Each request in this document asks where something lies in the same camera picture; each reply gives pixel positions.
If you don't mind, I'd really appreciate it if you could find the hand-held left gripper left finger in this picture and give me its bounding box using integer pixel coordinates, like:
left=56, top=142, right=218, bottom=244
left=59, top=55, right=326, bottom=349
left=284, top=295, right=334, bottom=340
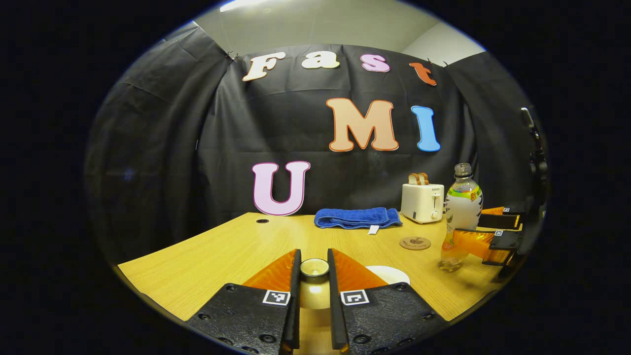
left=185, top=248, right=302, bottom=355

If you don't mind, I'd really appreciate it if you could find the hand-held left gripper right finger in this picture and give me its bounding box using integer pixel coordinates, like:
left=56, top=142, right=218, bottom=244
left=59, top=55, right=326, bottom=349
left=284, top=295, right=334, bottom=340
left=327, top=248, right=449, bottom=355

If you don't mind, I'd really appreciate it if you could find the white teacup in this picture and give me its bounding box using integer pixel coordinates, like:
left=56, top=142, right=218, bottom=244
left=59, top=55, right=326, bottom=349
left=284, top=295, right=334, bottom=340
left=367, top=265, right=411, bottom=285

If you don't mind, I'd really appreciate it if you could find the clear water bottle white label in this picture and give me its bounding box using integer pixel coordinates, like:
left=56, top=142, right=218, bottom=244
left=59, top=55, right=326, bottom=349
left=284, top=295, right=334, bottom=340
left=439, top=163, right=484, bottom=273

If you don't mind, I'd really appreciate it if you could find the round cork coaster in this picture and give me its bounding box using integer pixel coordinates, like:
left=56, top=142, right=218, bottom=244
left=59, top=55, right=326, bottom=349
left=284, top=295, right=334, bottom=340
left=399, top=236, right=432, bottom=251

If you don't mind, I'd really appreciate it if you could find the cream white toaster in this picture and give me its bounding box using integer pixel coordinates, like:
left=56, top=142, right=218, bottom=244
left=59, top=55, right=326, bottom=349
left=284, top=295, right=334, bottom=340
left=400, top=183, right=445, bottom=224

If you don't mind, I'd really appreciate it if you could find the blue folded towel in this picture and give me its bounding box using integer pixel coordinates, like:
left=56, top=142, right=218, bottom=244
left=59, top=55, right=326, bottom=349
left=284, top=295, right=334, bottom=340
left=314, top=207, right=403, bottom=235

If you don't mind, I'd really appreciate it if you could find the black backdrop cloth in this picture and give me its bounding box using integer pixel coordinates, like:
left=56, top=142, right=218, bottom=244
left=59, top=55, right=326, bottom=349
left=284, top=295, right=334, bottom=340
left=84, top=25, right=548, bottom=264

